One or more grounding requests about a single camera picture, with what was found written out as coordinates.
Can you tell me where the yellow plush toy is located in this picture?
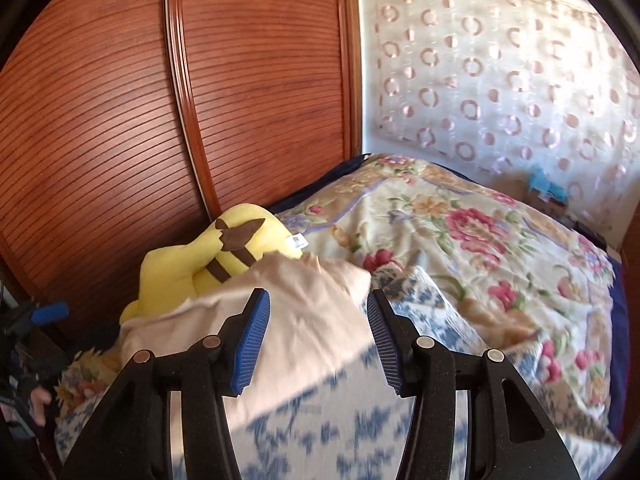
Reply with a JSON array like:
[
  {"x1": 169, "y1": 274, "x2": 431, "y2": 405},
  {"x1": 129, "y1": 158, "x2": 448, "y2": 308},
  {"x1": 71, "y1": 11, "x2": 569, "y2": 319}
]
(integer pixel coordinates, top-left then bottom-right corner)
[{"x1": 120, "y1": 203, "x2": 308, "y2": 326}]

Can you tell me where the person's left hand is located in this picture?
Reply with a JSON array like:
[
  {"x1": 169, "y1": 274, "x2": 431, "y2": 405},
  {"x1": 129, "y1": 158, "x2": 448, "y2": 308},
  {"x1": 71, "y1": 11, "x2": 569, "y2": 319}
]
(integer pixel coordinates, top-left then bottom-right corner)
[{"x1": 27, "y1": 387, "x2": 53, "y2": 423}]

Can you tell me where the wooden louvered wardrobe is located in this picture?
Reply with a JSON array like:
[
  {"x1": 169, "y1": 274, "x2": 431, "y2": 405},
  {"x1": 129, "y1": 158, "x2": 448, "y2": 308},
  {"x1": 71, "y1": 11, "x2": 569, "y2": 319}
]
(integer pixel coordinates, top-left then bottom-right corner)
[{"x1": 0, "y1": 0, "x2": 366, "y2": 341}]

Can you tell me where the blue floral bedsheet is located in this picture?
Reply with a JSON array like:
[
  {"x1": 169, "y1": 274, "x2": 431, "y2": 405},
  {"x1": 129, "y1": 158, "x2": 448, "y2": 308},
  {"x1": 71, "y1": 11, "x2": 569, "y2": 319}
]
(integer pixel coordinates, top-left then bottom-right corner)
[{"x1": 54, "y1": 265, "x2": 621, "y2": 480}]

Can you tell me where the sunflower print cloth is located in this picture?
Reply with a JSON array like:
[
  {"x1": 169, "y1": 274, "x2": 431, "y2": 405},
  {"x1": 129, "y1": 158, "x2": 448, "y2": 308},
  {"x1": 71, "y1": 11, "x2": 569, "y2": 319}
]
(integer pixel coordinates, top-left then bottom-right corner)
[{"x1": 52, "y1": 347, "x2": 123, "y2": 423}]

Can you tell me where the beige cloth blanket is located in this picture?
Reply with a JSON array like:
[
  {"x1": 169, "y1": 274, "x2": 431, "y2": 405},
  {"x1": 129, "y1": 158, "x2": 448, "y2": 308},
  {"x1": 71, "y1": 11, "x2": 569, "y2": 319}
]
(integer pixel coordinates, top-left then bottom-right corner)
[{"x1": 120, "y1": 252, "x2": 373, "y2": 436}]

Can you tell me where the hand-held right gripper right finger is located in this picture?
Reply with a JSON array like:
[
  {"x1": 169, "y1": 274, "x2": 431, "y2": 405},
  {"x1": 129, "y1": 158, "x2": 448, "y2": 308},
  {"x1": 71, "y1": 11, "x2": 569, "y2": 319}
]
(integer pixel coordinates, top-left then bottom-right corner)
[{"x1": 366, "y1": 288, "x2": 583, "y2": 480}]

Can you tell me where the sheer circle-pattern curtain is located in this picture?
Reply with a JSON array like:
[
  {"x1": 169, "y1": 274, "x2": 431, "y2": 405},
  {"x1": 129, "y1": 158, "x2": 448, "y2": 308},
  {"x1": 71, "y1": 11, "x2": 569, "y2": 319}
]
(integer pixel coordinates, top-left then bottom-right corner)
[{"x1": 356, "y1": 0, "x2": 640, "y2": 211}]

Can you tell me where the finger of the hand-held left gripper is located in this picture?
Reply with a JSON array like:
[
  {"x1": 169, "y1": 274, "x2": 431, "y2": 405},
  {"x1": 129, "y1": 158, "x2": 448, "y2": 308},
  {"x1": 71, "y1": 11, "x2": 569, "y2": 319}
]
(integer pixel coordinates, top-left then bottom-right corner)
[{"x1": 27, "y1": 301, "x2": 70, "y2": 326}]

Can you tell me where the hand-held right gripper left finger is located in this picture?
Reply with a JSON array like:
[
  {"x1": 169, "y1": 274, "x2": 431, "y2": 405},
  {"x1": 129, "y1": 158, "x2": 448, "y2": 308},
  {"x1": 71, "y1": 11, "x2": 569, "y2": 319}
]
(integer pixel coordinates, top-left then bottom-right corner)
[{"x1": 60, "y1": 287, "x2": 272, "y2": 480}]

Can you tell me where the blue plastic packet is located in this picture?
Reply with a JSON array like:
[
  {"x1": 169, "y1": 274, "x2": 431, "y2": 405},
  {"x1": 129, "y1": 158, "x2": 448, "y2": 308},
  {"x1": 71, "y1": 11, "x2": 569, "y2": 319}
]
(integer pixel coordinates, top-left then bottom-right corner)
[{"x1": 525, "y1": 165, "x2": 571, "y2": 211}]

